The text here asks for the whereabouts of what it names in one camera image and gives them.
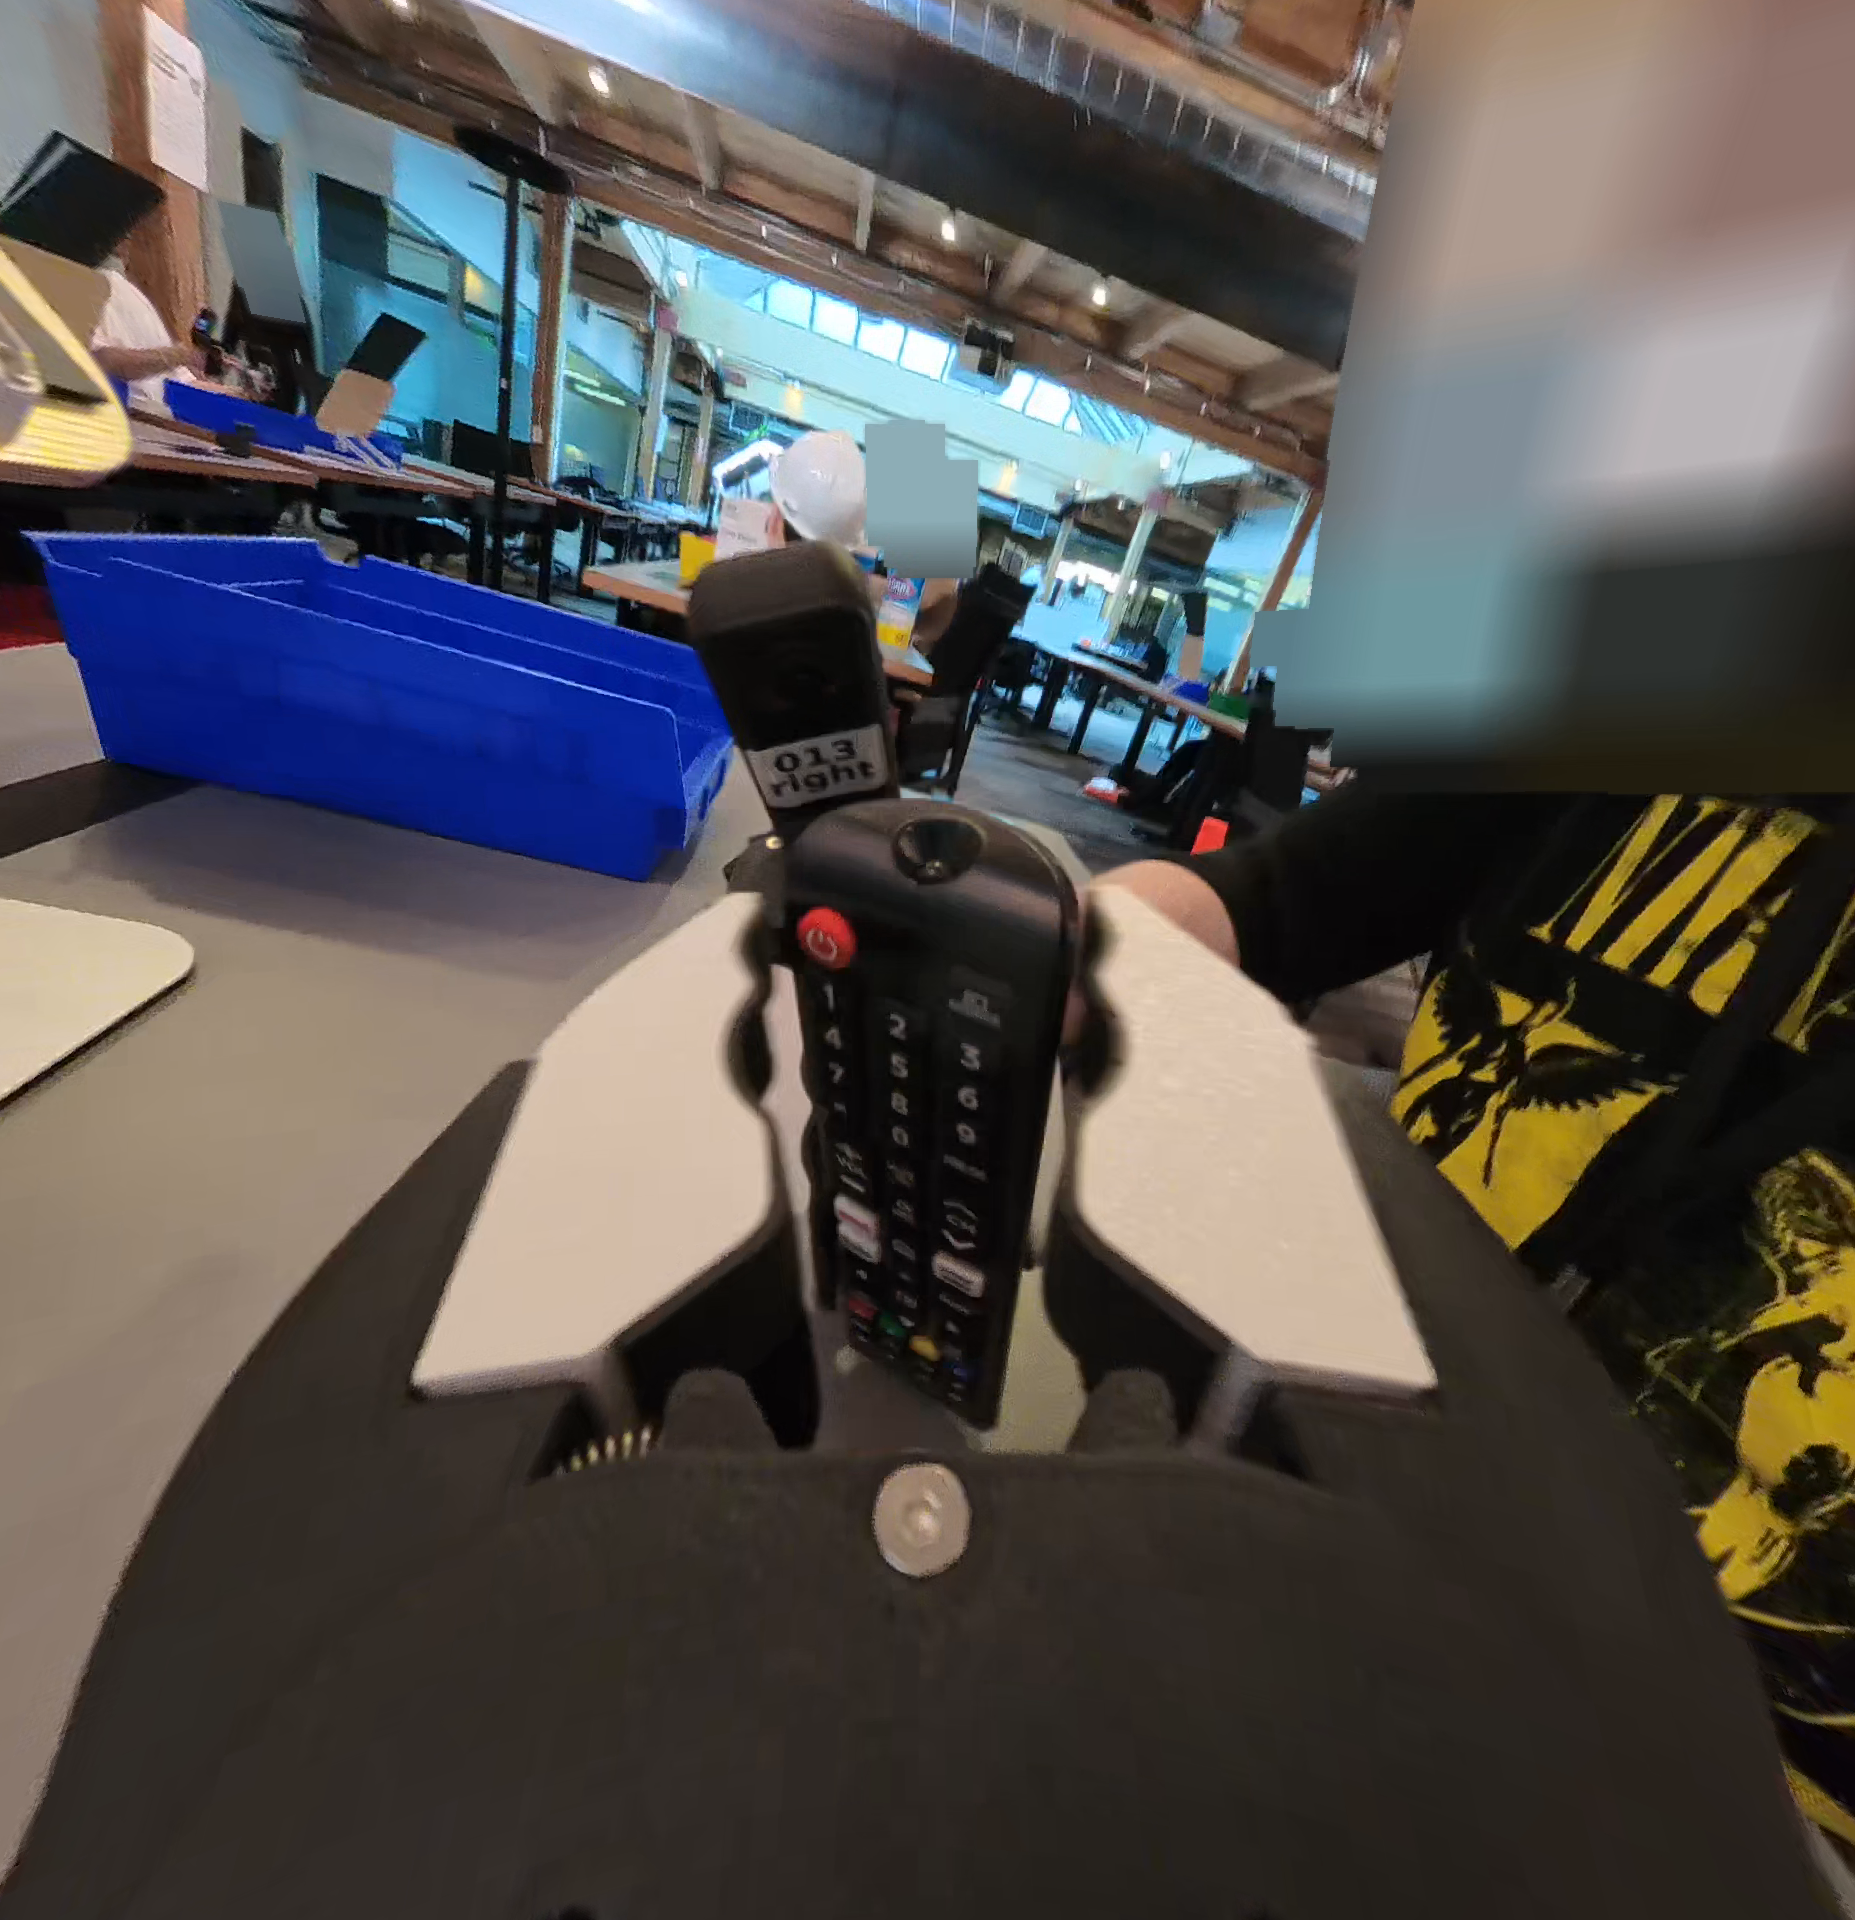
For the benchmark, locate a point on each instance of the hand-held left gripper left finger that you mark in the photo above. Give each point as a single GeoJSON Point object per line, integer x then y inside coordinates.
{"type": "Point", "coordinates": [627, 1141]}

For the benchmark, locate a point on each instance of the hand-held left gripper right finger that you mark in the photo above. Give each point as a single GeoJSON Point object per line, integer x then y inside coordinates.
{"type": "Point", "coordinates": [1226, 1169]}

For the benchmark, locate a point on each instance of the black remote control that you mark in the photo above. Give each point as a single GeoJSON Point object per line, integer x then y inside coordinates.
{"type": "Point", "coordinates": [929, 1080]}

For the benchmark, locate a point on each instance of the blue plastic bin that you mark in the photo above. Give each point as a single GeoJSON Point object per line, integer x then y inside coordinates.
{"type": "Point", "coordinates": [388, 706]}

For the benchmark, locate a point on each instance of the person's right forearm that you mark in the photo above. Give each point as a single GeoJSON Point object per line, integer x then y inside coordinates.
{"type": "Point", "coordinates": [1347, 884]}

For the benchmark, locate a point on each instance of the person's right hand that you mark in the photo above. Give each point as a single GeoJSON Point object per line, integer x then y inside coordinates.
{"type": "Point", "coordinates": [1183, 899]}

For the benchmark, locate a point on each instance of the black swivel chair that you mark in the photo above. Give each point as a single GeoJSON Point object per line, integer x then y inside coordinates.
{"type": "Point", "coordinates": [966, 662]}

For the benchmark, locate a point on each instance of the white hard hat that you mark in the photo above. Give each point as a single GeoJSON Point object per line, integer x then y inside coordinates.
{"type": "Point", "coordinates": [815, 479]}

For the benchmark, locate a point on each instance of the black floor pole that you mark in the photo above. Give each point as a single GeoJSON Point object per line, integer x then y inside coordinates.
{"type": "Point", "coordinates": [507, 376]}

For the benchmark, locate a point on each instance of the person's black yellow shirt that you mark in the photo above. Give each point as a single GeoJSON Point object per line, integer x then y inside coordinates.
{"type": "Point", "coordinates": [1648, 1200]}

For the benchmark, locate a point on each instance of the small blue storage bin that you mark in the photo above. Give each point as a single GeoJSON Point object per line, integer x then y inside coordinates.
{"type": "Point", "coordinates": [269, 420]}

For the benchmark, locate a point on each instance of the white metal document stand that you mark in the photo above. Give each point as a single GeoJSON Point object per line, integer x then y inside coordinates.
{"type": "Point", "coordinates": [43, 990]}

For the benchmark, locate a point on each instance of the white paper notice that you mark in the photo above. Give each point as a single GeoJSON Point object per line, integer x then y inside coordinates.
{"type": "Point", "coordinates": [176, 91]}

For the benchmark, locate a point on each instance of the wooden board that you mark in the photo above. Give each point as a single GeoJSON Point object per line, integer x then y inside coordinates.
{"type": "Point", "coordinates": [11, 286]}

